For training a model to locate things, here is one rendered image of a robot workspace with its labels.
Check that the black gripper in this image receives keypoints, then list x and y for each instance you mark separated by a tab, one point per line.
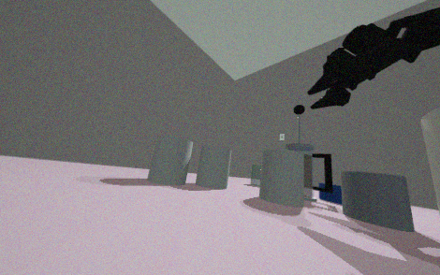
344	71

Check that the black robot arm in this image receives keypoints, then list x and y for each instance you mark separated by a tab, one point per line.
422	32

